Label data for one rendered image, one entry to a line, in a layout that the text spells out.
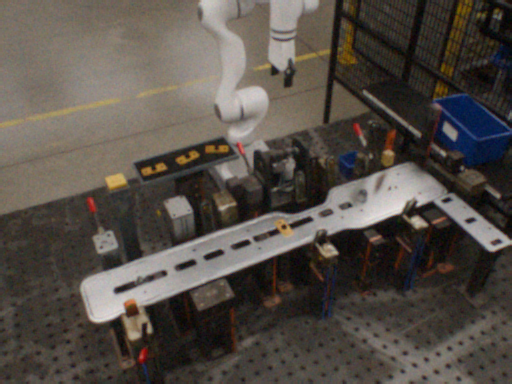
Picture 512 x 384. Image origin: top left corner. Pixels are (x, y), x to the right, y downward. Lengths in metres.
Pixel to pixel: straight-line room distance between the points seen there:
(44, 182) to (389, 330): 2.63
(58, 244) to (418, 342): 1.49
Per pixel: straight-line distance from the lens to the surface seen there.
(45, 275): 2.26
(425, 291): 2.15
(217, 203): 1.84
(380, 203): 2.00
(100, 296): 1.73
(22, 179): 3.94
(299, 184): 1.95
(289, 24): 1.67
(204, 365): 1.88
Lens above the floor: 2.33
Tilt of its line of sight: 42 degrees down
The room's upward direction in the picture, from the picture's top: straight up
